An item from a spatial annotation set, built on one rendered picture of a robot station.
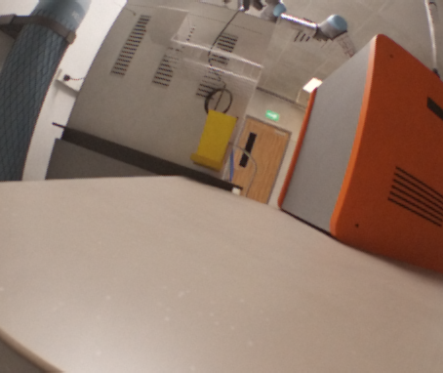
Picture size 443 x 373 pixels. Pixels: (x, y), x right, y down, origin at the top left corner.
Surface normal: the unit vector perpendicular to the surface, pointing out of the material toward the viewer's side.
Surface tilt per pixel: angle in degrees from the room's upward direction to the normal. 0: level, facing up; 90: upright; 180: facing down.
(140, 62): 90
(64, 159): 90
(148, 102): 90
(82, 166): 90
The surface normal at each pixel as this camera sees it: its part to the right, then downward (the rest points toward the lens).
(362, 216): 0.03, 0.05
